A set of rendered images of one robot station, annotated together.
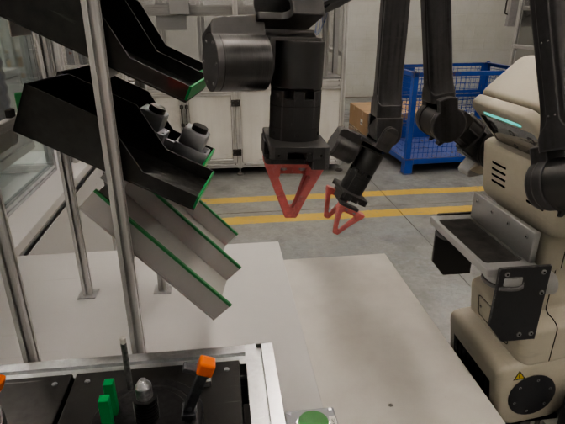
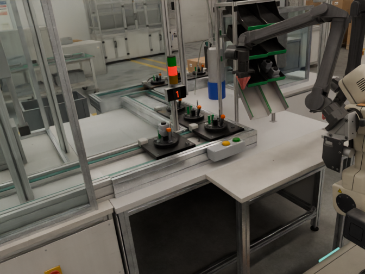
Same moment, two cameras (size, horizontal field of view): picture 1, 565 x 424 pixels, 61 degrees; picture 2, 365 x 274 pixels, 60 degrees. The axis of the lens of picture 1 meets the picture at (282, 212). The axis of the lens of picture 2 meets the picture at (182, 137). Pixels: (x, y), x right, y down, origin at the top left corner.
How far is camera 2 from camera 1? 1.49 m
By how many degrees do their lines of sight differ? 63
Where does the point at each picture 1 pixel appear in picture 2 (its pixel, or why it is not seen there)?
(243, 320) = (277, 134)
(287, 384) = (260, 146)
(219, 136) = not seen: outside the picture
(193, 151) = (271, 74)
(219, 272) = (266, 112)
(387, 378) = (283, 157)
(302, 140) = (239, 71)
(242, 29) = (232, 47)
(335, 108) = not seen: outside the picture
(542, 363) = (349, 190)
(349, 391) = (270, 154)
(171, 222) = (259, 93)
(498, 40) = not seen: outside the picture
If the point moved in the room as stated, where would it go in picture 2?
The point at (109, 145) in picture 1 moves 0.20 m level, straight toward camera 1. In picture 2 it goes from (235, 67) to (213, 74)
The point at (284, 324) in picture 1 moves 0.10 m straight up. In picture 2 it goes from (284, 139) to (285, 124)
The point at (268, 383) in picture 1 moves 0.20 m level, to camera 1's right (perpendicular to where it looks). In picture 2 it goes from (243, 134) to (264, 145)
